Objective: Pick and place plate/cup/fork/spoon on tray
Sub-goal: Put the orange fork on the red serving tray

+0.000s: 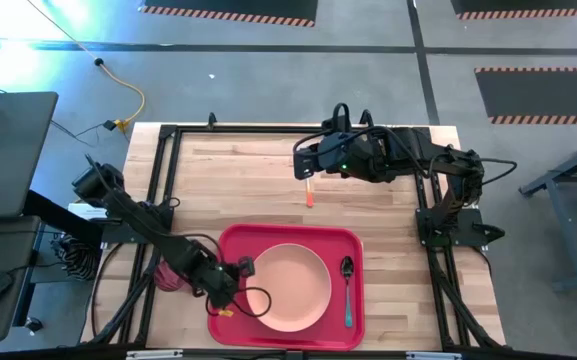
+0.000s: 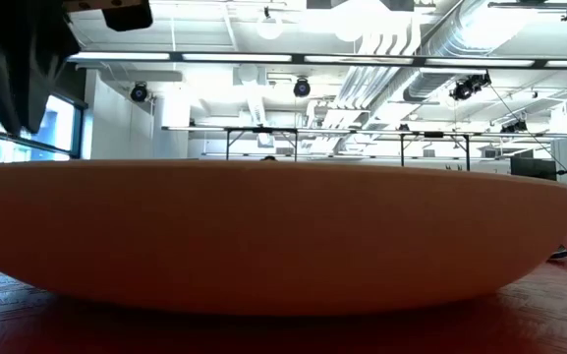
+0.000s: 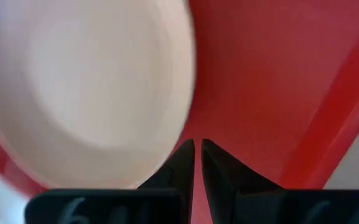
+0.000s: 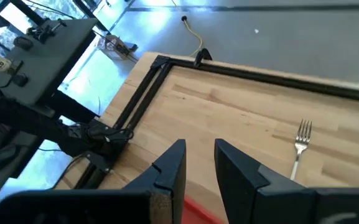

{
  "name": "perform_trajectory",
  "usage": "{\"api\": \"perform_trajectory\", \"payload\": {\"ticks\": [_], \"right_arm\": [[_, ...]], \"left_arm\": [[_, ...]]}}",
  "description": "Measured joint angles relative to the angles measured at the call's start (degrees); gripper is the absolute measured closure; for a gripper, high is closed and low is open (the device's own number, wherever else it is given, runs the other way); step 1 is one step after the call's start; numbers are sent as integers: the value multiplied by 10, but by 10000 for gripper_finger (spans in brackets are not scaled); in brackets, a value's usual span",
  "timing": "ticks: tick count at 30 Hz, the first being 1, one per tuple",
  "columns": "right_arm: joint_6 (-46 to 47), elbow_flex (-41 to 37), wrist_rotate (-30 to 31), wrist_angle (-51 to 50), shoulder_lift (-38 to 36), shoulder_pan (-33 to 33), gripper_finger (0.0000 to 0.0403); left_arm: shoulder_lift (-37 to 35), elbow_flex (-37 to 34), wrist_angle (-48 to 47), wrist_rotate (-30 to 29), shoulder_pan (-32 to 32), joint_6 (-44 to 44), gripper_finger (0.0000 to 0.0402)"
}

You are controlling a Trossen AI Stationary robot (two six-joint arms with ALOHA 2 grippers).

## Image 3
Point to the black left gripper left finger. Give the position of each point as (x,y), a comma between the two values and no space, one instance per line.
(173,177)

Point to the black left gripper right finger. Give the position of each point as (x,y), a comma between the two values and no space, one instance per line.
(226,180)

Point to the pink round plate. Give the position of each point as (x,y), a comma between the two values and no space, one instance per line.
(89,93)

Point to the red plastic tray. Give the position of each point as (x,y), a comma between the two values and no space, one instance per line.
(260,77)

